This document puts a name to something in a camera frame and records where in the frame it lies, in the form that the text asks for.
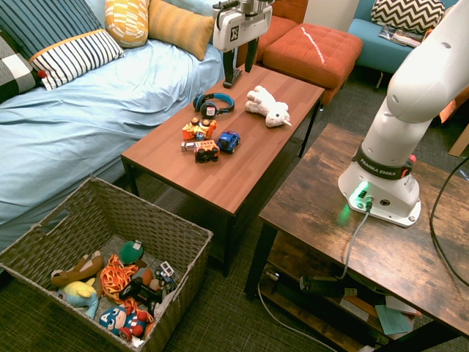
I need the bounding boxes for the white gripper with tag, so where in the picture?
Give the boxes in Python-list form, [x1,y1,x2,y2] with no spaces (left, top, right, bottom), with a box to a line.
[212,3,274,89]

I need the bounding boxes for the white stuffed unicorn toy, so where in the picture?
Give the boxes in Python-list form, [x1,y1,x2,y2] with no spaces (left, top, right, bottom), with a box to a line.
[244,85,293,129]

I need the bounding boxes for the orange toy vehicle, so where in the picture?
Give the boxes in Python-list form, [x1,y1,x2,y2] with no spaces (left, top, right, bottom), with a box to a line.
[182,115,218,142]

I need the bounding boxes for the blue toy car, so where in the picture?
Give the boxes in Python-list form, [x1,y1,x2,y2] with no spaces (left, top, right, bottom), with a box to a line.
[215,130,242,154]

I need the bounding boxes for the red toy fire truck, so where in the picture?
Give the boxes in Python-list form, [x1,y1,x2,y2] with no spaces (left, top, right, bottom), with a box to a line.
[193,139,221,164]

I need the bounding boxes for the grey wicker basket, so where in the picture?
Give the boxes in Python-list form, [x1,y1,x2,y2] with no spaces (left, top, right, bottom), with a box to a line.
[0,176,215,352]

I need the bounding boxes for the green round plush toy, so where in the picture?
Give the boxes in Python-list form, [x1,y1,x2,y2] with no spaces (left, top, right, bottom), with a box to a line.
[119,240,145,266]

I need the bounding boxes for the small blue toy truck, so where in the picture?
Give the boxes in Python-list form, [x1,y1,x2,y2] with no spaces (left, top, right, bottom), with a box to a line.
[153,260,178,294]

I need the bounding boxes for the brown toy football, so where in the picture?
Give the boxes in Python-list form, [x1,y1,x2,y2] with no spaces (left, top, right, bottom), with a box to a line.
[131,266,155,290]

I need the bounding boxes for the orange flame pattern cloth toy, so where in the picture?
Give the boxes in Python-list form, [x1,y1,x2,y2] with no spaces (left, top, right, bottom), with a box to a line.
[99,254,141,306]

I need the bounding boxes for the yellow and blue plush toy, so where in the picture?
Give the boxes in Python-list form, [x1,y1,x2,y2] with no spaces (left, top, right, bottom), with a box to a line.
[56,278,101,320]

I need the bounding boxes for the Captain America plush toy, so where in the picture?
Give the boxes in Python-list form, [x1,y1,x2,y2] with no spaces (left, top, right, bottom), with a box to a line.
[98,304,155,343]

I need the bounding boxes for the orange armchair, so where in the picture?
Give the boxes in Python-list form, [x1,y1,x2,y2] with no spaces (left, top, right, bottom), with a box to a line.
[236,0,309,69]

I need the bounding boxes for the blue and black headphones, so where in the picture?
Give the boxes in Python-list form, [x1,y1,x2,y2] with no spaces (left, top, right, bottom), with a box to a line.
[193,92,236,119]

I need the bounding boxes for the mustard rectangular pillow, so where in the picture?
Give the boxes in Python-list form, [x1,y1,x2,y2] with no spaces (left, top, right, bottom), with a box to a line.
[147,0,215,62]

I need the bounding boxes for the orange tufted ottoman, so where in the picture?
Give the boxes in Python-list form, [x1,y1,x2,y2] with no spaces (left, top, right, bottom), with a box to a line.
[262,23,364,107]

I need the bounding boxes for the reddish wood coffee table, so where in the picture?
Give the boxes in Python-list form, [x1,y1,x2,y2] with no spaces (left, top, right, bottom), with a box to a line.
[120,62,325,278]

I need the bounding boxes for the yellow patterned pillow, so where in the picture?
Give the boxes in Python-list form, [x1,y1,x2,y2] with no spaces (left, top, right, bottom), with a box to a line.
[104,0,151,49]

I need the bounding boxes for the teal sofa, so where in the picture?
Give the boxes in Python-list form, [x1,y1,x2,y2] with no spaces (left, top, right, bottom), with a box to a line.
[347,0,461,75]

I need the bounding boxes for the magazines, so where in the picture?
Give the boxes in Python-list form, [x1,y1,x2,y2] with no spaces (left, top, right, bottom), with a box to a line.
[377,24,434,48]

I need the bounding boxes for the white striped pillow orange edge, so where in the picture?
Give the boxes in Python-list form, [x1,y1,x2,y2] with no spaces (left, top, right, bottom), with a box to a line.
[29,29,126,92]

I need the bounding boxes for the black white chevron pillow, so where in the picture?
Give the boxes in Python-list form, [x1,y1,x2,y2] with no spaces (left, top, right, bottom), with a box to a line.
[370,0,447,36]

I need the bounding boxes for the sofa with light blue sheet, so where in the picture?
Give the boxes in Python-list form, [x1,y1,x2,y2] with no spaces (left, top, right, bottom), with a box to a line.
[0,0,226,254]

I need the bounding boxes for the navy striped large pillow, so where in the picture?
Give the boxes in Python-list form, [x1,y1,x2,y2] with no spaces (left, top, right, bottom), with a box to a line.
[0,0,106,62]

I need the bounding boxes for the black and white checkered pillow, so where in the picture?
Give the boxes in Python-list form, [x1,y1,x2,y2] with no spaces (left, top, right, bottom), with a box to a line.
[0,34,43,104]

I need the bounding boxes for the light wooden furniture piece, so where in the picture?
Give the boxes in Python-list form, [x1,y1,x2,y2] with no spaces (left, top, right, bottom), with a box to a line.
[448,123,469,158]

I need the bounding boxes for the black power adapter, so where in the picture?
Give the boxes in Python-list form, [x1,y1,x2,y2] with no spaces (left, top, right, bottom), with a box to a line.
[298,274,358,298]

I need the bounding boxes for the rustic brown wood table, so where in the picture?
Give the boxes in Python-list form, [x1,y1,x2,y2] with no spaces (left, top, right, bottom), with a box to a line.
[244,122,469,352]

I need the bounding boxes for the black game controller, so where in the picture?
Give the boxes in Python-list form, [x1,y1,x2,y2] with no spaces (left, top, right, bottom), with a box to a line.
[118,276,164,312]

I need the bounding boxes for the brown plush animal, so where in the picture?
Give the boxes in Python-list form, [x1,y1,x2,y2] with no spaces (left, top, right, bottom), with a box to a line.
[50,250,105,288]

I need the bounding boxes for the teal paper note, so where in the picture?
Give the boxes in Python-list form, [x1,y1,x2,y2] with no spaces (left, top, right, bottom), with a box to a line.
[374,304,412,336]

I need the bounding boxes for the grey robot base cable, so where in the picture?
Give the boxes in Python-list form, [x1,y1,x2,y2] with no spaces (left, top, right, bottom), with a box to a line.
[336,199,374,282]

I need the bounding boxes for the thick black cable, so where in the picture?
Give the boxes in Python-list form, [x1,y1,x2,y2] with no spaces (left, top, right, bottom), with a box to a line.
[429,155,469,289]

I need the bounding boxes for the white floor cable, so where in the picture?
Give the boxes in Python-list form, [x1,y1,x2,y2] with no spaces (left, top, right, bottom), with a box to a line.
[256,281,333,352]

